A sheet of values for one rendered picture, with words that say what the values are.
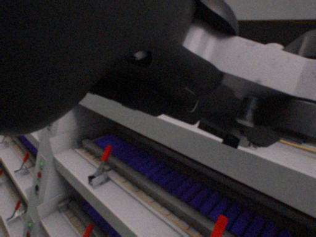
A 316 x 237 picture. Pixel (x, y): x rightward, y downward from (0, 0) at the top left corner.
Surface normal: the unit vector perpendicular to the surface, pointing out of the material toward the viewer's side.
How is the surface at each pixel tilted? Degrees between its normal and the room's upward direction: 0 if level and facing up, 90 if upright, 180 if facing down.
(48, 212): 90
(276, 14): 110
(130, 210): 20
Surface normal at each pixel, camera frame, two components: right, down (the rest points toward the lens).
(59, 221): 0.02, -0.92
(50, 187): 0.73, 0.29
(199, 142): -0.68, 0.28
